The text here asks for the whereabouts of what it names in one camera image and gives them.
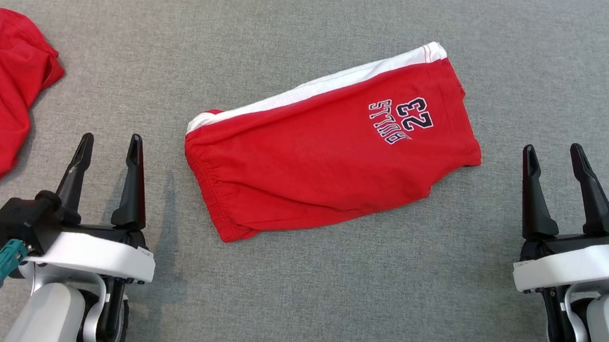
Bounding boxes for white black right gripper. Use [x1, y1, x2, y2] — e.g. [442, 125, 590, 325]
[508, 138, 609, 302]

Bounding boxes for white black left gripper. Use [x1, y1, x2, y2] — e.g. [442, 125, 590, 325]
[21, 123, 170, 286]

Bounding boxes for red shorts with number print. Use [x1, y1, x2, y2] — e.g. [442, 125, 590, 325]
[174, 14, 495, 271]

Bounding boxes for teal cable connector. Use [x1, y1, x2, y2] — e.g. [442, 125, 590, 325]
[0, 237, 29, 299]

